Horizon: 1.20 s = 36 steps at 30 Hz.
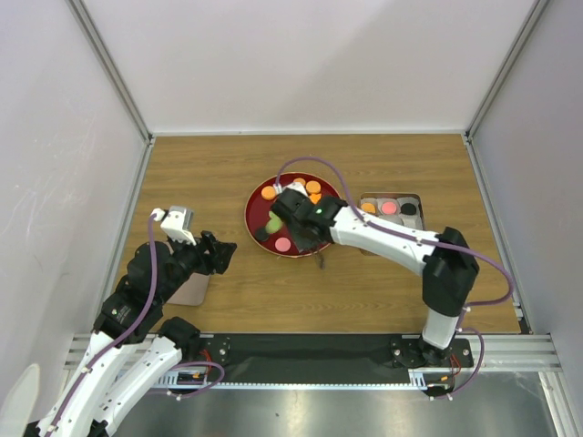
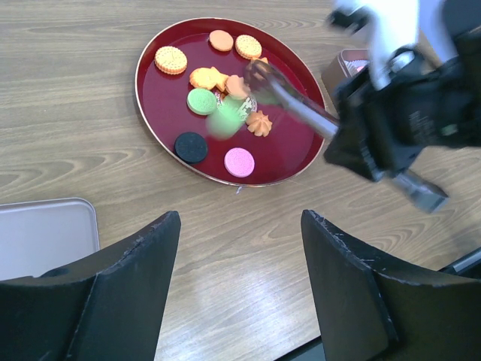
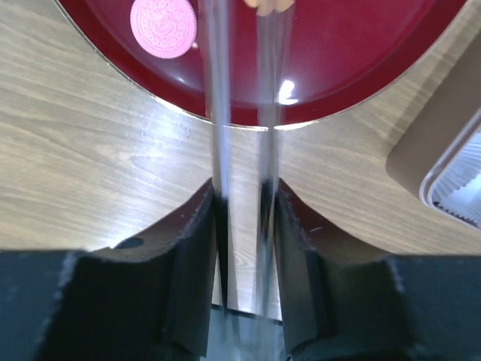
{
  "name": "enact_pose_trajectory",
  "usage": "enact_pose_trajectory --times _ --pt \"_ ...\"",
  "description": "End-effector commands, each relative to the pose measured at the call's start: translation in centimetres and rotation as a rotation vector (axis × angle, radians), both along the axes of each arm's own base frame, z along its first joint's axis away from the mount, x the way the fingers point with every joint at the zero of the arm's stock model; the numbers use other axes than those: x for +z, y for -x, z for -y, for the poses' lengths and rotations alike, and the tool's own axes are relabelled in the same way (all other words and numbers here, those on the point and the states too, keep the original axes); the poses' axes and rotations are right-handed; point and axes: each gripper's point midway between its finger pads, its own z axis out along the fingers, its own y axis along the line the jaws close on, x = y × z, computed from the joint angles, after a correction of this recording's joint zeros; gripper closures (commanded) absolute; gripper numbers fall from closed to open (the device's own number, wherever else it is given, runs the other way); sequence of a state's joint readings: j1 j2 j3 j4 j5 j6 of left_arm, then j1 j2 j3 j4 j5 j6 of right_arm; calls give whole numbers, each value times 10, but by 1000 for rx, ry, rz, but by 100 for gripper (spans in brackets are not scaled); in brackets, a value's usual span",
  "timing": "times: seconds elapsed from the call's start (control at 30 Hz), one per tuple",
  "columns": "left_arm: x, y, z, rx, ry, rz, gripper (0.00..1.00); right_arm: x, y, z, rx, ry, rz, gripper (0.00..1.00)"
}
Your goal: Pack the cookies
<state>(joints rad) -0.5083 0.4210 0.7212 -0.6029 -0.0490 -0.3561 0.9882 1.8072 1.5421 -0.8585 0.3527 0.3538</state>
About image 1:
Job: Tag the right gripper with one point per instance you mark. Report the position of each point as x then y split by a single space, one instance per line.
289 227

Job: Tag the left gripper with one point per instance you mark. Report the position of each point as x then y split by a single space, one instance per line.
219 257

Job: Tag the steel serving tongs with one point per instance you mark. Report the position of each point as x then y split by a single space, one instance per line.
293 252

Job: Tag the round orange sandwich cookie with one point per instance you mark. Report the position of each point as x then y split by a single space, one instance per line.
369 208

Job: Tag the pink cookie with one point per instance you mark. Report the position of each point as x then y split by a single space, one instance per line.
389 208
283 244

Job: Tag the black sandwich cookie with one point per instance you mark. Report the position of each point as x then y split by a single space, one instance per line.
409 209
261 234

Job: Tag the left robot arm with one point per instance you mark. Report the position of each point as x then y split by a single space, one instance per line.
131 345

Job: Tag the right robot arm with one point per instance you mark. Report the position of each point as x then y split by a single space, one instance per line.
442 260

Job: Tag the green macaron lower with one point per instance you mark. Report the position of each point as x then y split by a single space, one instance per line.
273 226

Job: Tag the round red tray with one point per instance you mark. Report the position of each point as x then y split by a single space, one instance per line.
257 209

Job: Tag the orange fish cookie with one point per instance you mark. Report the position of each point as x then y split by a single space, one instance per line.
315 198

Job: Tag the round orange biscuit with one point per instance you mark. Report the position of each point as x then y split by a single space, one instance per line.
313 187

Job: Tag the orange sandwich biscuit left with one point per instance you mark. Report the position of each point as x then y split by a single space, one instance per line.
268 193

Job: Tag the gold tin lid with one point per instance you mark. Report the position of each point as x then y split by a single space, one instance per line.
192 292

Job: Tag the gold cookie tin box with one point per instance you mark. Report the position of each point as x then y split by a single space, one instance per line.
399 208

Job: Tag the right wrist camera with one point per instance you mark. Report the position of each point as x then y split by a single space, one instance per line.
297 186

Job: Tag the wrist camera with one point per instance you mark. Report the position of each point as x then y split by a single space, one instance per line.
297 186
176 225

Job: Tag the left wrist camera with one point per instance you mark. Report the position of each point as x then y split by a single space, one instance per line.
176 225

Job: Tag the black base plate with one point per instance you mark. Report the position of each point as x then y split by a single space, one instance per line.
351 359

